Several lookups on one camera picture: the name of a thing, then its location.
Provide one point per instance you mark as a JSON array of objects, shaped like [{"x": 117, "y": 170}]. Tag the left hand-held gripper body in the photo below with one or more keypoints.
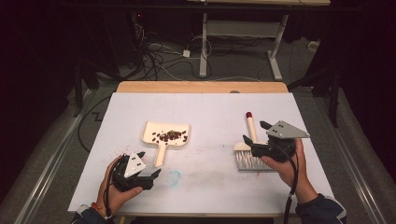
[{"x": 132, "y": 168}]

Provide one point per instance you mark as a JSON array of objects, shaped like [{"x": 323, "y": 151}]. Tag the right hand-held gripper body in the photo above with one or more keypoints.
[{"x": 285, "y": 130}]

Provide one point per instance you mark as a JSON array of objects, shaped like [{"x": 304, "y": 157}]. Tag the cream hand brush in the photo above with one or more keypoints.
[{"x": 251, "y": 130}]

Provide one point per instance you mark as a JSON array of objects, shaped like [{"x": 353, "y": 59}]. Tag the cream plastic dustpan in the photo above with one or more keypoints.
[{"x": 162, "y": 152}]

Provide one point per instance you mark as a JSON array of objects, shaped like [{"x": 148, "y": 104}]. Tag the pile of red beans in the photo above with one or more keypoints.
[{"x": 171, "y": 135}]

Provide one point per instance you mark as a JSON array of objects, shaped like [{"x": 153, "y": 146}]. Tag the person's left hand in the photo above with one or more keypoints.
[{"x": 116, "y": 196}]

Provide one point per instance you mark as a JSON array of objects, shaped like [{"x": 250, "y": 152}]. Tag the person's right hand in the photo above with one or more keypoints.
[{"x": 292, "y": 172}]

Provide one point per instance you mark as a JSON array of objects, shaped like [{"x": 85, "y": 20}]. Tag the black stand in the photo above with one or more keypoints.
[
  {"x": 77, "y": 93},
  {"x": 333, "y": 102}
]

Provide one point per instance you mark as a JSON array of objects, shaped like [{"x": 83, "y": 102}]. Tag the white floor socket box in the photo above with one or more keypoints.
[{"x": 313, "y": 45}]

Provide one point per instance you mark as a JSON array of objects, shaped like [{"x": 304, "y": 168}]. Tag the white power adapter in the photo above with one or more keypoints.
[{"x": 186, "y": 53}]

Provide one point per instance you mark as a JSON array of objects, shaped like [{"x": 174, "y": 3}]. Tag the metal floor rail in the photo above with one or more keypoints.
[
  {"x": 355, "y": 174},
  {"x": 49, "y": 168}
]

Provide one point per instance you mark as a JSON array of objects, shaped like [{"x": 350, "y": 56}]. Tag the white table frame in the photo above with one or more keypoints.
[{"x": 204, "y": 46}]

